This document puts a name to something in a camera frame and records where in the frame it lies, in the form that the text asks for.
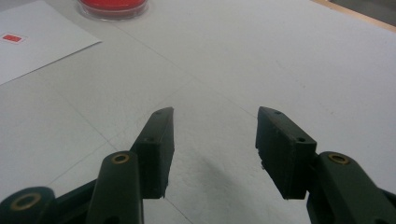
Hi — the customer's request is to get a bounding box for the round red ink pad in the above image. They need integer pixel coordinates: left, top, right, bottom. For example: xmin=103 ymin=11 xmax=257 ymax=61
xmin=76 ymin=0 xmax=149 ymax=22

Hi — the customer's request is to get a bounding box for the wooden table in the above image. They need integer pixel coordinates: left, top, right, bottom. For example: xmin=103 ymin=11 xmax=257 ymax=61
xmin=311 ymin=0 xmax=396 ymax=34

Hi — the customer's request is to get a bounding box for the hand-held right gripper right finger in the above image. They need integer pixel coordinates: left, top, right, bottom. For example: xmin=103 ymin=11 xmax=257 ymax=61
xmin=255 ymin=105 xmax=318 ymax=201

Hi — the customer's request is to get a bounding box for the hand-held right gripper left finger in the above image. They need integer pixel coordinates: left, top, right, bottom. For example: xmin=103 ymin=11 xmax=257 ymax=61
xmin=130 ymin=106 xmax=176 ymax=200

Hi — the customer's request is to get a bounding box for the white paper sheet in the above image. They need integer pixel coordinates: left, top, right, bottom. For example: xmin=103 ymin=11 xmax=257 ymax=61
xmin=0 ymin=0 xmax=103 ymax=87

